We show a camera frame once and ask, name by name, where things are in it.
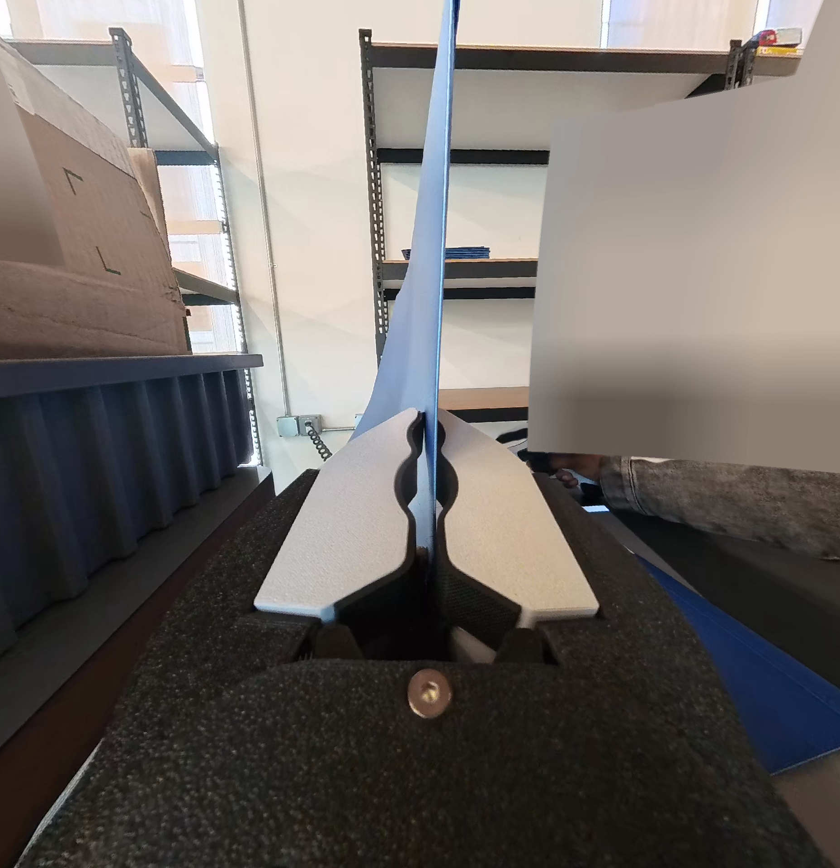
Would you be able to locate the metal conduit pipe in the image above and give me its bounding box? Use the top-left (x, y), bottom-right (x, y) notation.
top-left (236, 0), bottom-right (290, 419)

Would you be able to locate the person's right forearm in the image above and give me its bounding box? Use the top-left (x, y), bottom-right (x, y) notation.
top-left (598, 456), bottom-right (840, 564)

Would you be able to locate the person's right hand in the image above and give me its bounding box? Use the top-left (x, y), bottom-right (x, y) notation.
top-left (551, 453), bottom-right (608, 491)

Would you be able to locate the blue paper sheet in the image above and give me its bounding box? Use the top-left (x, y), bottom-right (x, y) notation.
top-left (636, 555), bottom-right (840, 775)

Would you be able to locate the large cardboard box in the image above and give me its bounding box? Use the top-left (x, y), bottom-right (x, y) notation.
top-left (0, 30), bottom-right (190, 358)

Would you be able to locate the grey desk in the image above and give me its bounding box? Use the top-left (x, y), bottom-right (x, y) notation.
top-left (0, 468), bottom-right (840, 868)

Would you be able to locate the blue cloth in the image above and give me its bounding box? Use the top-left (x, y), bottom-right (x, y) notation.
top-left (352, 0), bottom-right (459, 591)

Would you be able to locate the yellow red box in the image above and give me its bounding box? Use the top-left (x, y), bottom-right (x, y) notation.
top-left (755, 28), bottom-right (806, 57)

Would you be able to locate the metal shelf rack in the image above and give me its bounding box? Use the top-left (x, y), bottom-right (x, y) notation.
top-left (108, 27), bottom-right (265, 469)
top-left (358, 27), bottom-right (761, 425)

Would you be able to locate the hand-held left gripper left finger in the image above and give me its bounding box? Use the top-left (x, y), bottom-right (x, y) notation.
top-left (255, 409), bottom-right (428, 621)

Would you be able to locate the corrugated table skirt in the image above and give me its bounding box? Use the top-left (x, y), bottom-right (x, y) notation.
top-left (0, 353), bottom-right (265, 663)

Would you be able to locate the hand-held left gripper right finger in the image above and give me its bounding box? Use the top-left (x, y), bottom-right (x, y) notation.
top-left (437, 409), bottom-right (600, 625)

